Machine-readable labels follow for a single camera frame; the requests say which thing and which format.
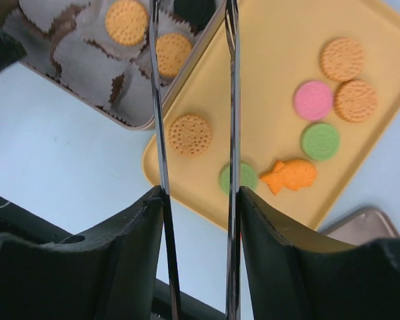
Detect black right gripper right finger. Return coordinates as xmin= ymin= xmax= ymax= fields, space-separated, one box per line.
xmin=240 ymin=187 xmax=400 ymax=319

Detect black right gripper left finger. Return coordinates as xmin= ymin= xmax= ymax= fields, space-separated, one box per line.
xmin=0 ymin=187 xmax=163 ymax=319

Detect metal tongs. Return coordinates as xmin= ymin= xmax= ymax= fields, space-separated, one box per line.
xmin=149 ymin=1 xmax=241 ymax=319

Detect black sandwich cookie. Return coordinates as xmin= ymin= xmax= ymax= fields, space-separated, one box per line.
xmin=173 ymin=0 xmax=216 ymax=31

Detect white paper cup left middle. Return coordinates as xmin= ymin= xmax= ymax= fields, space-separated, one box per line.
xmin=3 ymin=0 xmax=90 ymax=38

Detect white paper cup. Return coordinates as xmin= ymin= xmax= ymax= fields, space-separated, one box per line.
xmin=156 ymin=14 xmax=196 ymax=86
xmin=3 ymin=0 xmax=90 ymax=38
xmin=107 ymin=64 xmax=153 ymax=131
xmin=76 ymin=0 xmax=149 ymax=59
xmin=51 ymin=31 xmax=127 ymax=109

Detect white paper cup centre front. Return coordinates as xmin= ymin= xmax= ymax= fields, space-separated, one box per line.
xmin=51 ymin=31 xmax=127 ymax=109

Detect rose gold cookie tin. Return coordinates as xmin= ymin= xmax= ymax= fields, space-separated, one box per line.
xmin=0 ymin=1 xmax=218 ymax=130

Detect orange fish shaped cookie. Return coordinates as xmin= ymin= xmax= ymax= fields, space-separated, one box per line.
xmin=259 ymin=159 xmax=318 ymax=195

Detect green cookie front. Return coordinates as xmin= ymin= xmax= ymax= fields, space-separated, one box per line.
xmin=218 ymin=162 xmax=259 ymax=194

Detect green cookie upper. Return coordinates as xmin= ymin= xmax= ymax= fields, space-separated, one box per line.
xmin=300 ymin=123 xmax=340 ymax=161

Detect white paper cup right front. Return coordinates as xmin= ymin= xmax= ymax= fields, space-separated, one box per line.
xmin=107 ymin=64 xmax=153 ymax=131

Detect white paper cup right middle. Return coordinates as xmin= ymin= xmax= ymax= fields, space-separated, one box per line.
xmin=156 ymin=14 xmax=196 ymax=86

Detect pink sandwich cookie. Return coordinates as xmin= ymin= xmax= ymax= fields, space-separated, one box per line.
xmin=293 ymin=81 xmax=333 ymax=121

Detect yellow plastic tray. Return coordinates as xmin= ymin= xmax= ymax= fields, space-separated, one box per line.
xmin=141 ymin=0 xmax=400 ymax=233

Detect orange cookie top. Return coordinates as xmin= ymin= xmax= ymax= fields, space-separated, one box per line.
xmin=319 ymin=37 xmax=365 ymax=83

